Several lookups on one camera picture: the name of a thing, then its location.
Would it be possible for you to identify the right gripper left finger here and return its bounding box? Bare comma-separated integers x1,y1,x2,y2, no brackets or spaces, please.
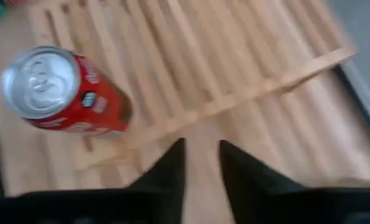
0,138,186,224

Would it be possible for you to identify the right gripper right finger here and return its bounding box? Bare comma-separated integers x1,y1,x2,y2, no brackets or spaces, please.
219,139,370,224

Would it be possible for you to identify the red can small label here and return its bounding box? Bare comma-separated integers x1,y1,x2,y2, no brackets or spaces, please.
0,45,133,136

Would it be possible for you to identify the wooden slatted shelf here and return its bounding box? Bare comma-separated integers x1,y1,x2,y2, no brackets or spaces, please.
26,0,359,175

